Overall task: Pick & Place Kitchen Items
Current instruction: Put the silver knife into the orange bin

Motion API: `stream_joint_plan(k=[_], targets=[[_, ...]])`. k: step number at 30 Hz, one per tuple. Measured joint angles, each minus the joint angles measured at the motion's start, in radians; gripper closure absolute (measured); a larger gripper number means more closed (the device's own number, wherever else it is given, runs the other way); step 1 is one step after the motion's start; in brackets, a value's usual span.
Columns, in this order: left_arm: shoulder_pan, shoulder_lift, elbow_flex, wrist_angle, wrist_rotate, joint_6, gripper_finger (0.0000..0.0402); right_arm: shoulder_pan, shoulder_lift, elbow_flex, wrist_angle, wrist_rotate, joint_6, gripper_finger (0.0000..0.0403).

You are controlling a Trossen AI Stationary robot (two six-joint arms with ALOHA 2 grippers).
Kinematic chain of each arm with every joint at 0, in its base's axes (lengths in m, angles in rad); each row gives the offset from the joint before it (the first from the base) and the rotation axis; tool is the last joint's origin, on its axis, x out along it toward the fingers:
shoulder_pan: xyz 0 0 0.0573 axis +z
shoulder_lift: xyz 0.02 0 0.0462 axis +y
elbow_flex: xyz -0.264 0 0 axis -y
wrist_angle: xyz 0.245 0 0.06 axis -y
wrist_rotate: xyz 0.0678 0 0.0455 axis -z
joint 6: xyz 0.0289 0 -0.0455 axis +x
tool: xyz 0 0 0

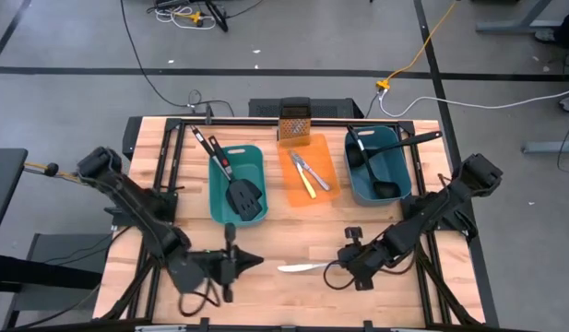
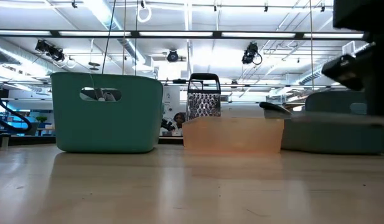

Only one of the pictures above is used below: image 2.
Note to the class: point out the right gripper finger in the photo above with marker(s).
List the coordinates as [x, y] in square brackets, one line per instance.
[380, 102]

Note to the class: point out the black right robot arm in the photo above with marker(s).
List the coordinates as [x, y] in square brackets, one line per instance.
[359, 15]

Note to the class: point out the dark blue plastic bin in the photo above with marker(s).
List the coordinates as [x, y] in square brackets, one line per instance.
[328, 140]

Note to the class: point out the orange translucent tray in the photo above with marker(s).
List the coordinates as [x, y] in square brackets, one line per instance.
[232, 137]

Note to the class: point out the metal box grater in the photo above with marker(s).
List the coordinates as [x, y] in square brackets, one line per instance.
[204, 105]

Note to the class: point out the person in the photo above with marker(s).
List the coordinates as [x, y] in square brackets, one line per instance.
[179, 119]

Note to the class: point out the black ceiling light bar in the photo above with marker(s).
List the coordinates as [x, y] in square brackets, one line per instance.
[135, 34]

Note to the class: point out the teal green plastic bin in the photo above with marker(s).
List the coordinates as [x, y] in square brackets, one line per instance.
[107, 130]

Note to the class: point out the black ceiling disc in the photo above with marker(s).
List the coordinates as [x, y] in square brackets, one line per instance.
[94, 64]

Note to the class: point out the green potted plant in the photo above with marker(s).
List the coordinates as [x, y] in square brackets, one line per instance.
[41, 119]

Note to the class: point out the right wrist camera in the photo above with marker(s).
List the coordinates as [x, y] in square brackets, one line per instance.
[342, 70]

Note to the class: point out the small hanging ceiling camera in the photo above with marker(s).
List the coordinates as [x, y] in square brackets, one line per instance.
[172, 56]

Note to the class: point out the hanging ceiling camera pair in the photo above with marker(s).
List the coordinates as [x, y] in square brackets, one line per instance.
[51, 51]

